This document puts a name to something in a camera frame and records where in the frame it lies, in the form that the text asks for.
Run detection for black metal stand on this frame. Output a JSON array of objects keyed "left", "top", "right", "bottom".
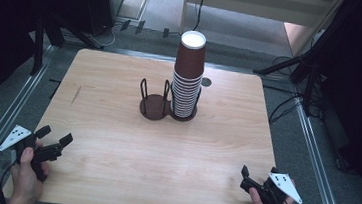
[
  {"left": 30, "top": 11, "right": 109, "bottom": 82},
  {"left": 249, "top": 38, "right": 329, "bottom": 118}
]

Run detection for black floor cables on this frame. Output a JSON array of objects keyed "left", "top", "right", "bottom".
[{"left": 266, "top": 55, "right": 308, "bottom": 129}]

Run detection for aluminium floor rail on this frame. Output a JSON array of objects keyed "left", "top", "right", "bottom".
[
  {"left": 284, "top": 96, "right": 360, "bottom": 204},
  {"left": 0, "top": 40, "right": 57, "bottom": 197}
]

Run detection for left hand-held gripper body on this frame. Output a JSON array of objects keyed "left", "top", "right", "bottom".
[{"left": 0, "top": 123, "right": 66, "bottom": 185}]

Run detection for person's left hand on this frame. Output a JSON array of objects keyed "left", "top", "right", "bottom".
[{"left": 7, "top": 145, "right": 52, "bottom": 204}]

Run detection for hanging black cable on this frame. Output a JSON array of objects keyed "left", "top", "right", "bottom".
[{"left": 191, "top": 0, "right": 207, "bottom": 34}]

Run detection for white floor cable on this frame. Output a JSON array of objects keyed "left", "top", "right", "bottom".
[{"left": 87, "top": 19, "right": 124, "bottom": 51}]

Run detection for stack of brown cups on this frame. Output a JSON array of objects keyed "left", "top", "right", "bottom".
[{"left": 168, "top": 28, "right": 209, "bottom": 120}]

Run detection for dark double cup holder rack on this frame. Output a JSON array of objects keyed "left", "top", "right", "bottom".
[{"left": 136, "top": 76, "right": 203, "bottom": 126}]

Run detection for white shelf unit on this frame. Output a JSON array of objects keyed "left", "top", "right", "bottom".
[{"left": 177, "top": 0, "right": 344, "bottom": 62}]

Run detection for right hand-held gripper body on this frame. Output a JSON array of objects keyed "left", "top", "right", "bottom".
[{"left": 239, "top": 169, "right": 306, "bottom": 204}]

